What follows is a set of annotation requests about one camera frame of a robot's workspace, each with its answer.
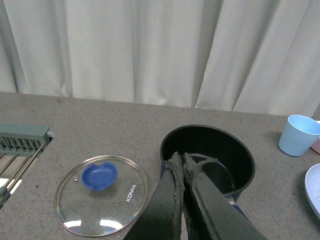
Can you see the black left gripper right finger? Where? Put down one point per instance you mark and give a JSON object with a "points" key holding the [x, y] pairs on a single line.
{"points": [[209, 215]]}

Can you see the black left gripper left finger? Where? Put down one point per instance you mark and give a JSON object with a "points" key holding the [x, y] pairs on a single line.
{"points": [[162, 217]]}

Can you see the glass lid blue knob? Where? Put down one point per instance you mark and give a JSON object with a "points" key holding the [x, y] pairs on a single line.
{"points": [[101, 196]]}

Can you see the dark blue saucepan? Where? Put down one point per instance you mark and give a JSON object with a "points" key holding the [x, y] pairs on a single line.
{"points": [[234, 166]]}

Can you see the light blue plate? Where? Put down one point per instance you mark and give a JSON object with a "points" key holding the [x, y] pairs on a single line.
{"points": [[312, 188]]}

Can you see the light blue cup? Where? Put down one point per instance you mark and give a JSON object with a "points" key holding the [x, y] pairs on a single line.
{"points": [[299, 134]]}

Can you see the green dish rack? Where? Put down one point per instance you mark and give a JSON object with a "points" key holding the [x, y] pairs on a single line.
{"points": [[20, 147]]}

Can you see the white curtain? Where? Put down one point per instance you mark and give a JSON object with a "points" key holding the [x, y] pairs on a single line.
{"points": [[252, 56]]}

